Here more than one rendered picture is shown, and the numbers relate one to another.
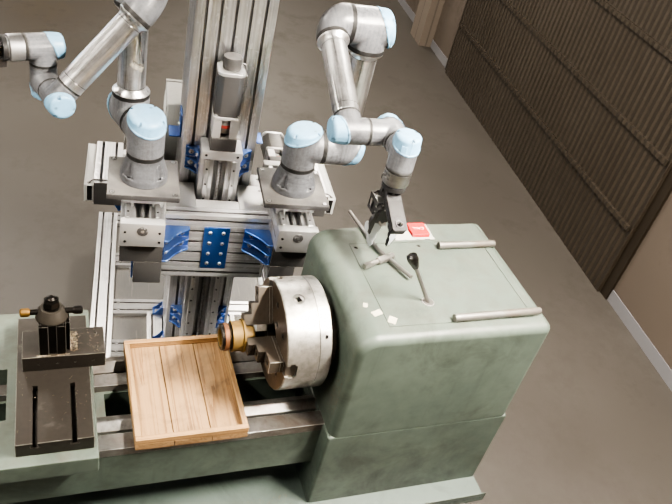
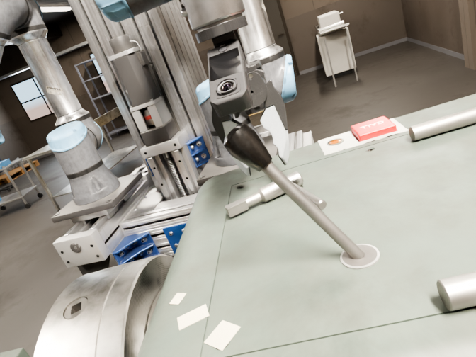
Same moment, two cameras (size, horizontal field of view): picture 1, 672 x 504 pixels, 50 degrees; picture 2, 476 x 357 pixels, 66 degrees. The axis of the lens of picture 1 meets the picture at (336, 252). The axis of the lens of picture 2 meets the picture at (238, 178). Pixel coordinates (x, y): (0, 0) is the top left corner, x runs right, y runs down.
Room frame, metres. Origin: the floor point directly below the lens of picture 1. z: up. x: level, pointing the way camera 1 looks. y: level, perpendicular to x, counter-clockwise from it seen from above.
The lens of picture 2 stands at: (1.28, -0.39, 1.48)
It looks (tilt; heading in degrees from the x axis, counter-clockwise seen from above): 21 degrees down; 38
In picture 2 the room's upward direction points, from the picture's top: 21 degrees counter-clockwise
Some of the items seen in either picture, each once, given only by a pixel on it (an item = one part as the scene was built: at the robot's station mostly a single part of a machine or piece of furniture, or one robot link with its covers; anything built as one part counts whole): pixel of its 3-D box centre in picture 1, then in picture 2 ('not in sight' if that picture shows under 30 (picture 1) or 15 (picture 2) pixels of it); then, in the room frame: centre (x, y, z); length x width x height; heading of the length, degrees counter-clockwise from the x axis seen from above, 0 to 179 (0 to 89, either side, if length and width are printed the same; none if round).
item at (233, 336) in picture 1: (236, 335); not in sight; (1.41, 0.20, 1.08); 0.09 x 0.09 x 0.09; 27
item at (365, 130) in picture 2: (417, 230); (372, 130); (1.88, -0.23, 1.26); 0.06 x 0.06 x 0.02; 27
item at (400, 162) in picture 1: (403, 151); not in sight; (1.73, -0.10, 1.59); 0.09 x 0.08 x 0.11; 24
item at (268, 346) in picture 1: (270, 356); not in sight; (1.36, 0.10, 1.09); 0.12 x 0.11 x 0.05; 27
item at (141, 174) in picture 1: (144, 163); (91, 180); (1.91, 0.66, 1.21); 0.15 x 0.15 x 0.10
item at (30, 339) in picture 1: (64, 348); not in sight; (1.28, 0.63, 1.00); 0.20 x 0.10 x 0.05; 117
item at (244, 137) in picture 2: (412, 260); (246, 148); (1.55, -0.20, 1.38); 0.04 x 0.03 x 0.05; 117
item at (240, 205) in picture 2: (378, 260); (264, 194); (1.67, -0.13, 1.27); 0.12 x 0.02 x 0.02; 139
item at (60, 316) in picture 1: (51, 311); not in sight; (1.27, 0.66, 1.14); 0.08 x 0.08 x 0.03
